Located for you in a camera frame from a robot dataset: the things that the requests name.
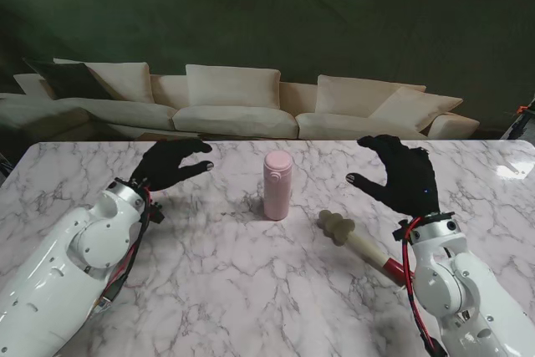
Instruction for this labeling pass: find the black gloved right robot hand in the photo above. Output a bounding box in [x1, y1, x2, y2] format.
[345, 134, 441, 218]

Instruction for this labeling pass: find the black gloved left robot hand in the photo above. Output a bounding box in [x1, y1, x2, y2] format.
[129, 138, 215, 193]

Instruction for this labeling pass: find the sponge cup brush red-cream handle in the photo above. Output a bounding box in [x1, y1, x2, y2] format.
[317, 209, 409, 287]

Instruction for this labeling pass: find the pink thermos body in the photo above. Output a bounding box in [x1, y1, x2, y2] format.
[262, 176, 290, 222]

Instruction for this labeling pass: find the cream sofa seat cushion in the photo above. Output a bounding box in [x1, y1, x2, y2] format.
[53, 97, 179, 133]
[172, 105, 300, 140]
[294, 112, 431, 141]

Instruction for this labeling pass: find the cream sofa back pillow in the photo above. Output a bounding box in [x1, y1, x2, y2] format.
[369, 85, 465, 133]
[53, 58, 156, 105]
[185, 64, 282, 110]
[313, 74, 428, 116]

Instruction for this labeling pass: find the cream fabric sofa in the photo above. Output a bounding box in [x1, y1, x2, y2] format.
[0, 58, 482, 141]

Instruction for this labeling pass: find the dark grey throw pillow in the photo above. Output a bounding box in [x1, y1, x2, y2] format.
[23, 58, 115, 101]

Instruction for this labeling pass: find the black stand with orange clip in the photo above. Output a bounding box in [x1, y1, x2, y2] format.
[499, 97, 535, 141]

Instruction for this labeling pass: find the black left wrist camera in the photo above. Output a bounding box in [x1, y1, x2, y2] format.
[148, 201, 166, 225]

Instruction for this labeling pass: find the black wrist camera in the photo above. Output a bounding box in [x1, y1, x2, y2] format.
[391, 221, 413, 243]
[148, 201, 166, 225]

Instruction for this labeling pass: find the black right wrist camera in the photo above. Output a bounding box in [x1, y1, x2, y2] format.
[391, 221, 413, 243]

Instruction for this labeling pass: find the red-black left arm cable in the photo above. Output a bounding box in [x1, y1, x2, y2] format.
[94, 187, 154, 312]

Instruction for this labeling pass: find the red-black arm cable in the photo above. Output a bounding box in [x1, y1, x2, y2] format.
[94, 187, 154, 312]
[400, 218, 446, 357]

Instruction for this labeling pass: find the red-black right arm cable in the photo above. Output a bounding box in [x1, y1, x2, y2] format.
[400, 218, 446, 357]

